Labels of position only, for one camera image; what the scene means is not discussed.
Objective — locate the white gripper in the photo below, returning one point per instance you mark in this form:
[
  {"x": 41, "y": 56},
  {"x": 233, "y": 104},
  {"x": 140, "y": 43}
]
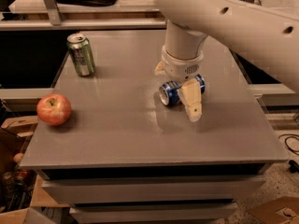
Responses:
[{"x": 179, "y": 67}]

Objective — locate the blue pepsi can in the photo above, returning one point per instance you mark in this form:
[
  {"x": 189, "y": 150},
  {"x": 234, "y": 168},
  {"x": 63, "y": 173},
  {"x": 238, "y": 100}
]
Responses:
[{"x": 168, "y": 93}]

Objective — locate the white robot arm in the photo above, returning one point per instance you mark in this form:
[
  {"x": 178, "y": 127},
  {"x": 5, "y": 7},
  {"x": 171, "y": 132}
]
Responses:
[{"x": 263, "y": 36}]

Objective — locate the green soda can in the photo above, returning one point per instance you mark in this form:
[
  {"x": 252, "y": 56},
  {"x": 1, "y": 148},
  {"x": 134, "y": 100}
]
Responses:
[{"x": 81, "y": 54}]

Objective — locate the wooden back shelf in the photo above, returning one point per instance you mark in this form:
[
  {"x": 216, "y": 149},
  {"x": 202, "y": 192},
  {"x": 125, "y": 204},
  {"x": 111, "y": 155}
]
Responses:
[{"x": 124, "y": 14}]

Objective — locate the grey drawer cabinet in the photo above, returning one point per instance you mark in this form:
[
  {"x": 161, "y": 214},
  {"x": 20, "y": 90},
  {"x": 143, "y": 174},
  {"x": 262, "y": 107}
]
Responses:
[{"x": 120, "y": 129}]

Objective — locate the upper grey drawer front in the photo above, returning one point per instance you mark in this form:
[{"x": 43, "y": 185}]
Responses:
[{"x": 152, "y": 189}]

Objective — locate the grey drawer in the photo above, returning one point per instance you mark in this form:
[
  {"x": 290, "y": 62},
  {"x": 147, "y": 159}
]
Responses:
[
  {"x": 152, "y": 189},
  {"x": 152, "y": 213}
]

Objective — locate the red apple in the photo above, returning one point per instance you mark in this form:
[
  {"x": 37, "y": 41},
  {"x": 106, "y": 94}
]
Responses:
[{"x": 54, "y": 109}]

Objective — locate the lower grey drawer front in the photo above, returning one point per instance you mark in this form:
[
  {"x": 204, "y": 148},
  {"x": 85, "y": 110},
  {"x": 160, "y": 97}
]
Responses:
[{"x": 152, "y": 213}]

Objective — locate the cardboard box left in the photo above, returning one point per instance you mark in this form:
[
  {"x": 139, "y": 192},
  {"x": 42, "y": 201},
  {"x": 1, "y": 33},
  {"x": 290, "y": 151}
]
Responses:
[{"x": 15, "y": 135}]

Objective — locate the cardboard box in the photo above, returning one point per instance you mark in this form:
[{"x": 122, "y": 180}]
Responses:
[
  {"x": 15, "y": 135},
  {"x": 283, "y": 210}
]

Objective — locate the cardboard box bottom right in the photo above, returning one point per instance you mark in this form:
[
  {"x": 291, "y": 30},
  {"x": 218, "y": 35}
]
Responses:
[{"x": 283, "y": 210}]

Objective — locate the left metal bracket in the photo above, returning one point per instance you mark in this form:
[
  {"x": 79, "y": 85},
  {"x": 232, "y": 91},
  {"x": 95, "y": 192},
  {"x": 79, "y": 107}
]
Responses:
[{"x": 50, "y": 4}]

